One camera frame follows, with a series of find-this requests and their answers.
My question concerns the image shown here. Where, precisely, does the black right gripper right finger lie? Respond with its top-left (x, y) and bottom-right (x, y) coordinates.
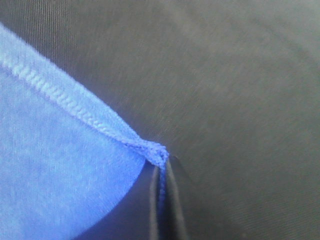
top-left (166, 155), bottom-right (215, 240)

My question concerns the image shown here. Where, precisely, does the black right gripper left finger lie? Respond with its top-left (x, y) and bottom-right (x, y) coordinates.
top-left (82, 162), bottom-right (158, 240)

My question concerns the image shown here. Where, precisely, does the blue microfibre towel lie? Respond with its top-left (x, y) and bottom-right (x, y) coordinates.
top-left (0, 26), bottom-right (169, 240)

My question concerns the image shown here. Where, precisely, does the black table cloth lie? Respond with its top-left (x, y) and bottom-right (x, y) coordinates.
top-left (0, 0), bottom-right (320, 240)

